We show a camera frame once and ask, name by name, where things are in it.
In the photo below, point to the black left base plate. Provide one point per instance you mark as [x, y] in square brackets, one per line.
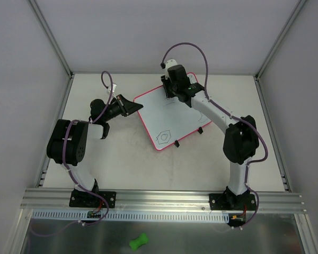
[85, 200]

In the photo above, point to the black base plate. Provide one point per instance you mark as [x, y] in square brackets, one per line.
[217, 202]
[85, 200]

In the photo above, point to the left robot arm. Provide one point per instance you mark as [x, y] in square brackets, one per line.
[67, 144]

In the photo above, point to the aluminium mounting rail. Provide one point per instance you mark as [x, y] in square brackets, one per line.
[163, 201]

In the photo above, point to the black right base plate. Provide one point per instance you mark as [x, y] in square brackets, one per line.
[217, 202]

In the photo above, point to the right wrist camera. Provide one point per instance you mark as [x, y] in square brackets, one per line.
[170, 63]

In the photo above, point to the green bone shaped toy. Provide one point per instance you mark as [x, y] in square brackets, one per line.
[136, 243]

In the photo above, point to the pink framed whiteboard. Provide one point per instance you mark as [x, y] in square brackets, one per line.
[166, 119]

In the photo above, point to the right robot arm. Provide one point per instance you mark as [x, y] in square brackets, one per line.
[240, 141]

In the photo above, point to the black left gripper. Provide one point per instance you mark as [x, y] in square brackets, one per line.
[122, 106]

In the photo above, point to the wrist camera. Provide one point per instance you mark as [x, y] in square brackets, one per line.
[170, 63]
[111, 88]

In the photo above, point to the white slotted cable duct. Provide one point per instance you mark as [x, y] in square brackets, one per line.
[113, 215]

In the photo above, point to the aluminium frame post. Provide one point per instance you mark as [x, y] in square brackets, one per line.
[50, 36]
[281, 36]

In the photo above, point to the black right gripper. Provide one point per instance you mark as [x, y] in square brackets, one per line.
[168, 86]

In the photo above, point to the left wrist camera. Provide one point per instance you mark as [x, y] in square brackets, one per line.
[111, 88]

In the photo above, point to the right aluminium frame post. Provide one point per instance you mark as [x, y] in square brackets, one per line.
[281, 36]

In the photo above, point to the left aluminium frame post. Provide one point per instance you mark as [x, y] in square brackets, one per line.
[50, 36]

